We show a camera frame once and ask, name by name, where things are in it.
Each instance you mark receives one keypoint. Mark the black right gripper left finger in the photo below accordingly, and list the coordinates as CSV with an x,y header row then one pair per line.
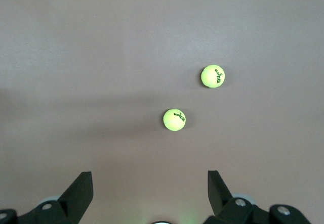
x,y
73,198

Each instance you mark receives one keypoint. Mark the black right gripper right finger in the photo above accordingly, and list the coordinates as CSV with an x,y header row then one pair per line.
x,y
225,208

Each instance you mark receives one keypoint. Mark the yellow Wilson tennis ball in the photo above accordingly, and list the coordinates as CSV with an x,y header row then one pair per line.
x,y
212,76
174,119

